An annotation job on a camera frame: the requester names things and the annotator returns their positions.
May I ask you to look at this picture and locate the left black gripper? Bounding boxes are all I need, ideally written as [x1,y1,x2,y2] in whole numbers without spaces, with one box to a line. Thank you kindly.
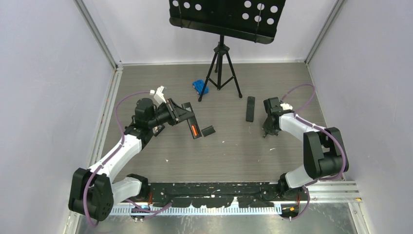
[148,98,194,129]

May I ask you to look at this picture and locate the orange battery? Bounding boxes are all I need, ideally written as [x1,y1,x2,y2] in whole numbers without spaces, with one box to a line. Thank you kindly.
[191,125,198,137]

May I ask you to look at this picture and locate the plain black remote control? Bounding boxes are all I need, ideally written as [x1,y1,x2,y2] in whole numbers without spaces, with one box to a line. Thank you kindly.
[245,96,255,122]

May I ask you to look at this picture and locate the black remote with buttons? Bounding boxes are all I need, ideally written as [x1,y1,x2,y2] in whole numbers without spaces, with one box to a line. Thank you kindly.
[182,102,202,139]

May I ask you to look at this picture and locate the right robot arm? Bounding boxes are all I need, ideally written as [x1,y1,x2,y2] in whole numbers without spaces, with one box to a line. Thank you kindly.
[262,97,349,200]

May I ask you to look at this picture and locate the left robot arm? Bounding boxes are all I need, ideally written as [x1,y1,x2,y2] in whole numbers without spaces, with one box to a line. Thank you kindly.
[68,98,195,221]

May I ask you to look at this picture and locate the blue toy car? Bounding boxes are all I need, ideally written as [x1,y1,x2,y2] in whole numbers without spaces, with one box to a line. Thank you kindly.
[192,79,209,96]

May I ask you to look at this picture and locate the black music stand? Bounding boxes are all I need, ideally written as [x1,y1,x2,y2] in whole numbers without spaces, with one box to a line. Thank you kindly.
[169,0,286,98]

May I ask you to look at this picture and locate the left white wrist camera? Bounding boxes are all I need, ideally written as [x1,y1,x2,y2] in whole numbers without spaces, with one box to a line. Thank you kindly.
[150,86,166,104]

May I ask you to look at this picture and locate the black square frame box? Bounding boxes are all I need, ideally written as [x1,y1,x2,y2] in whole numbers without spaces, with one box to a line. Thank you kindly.
[153,125,165,137]

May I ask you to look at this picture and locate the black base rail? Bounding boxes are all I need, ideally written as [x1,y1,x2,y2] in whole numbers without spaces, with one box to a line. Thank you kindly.
[129,181,310,209]

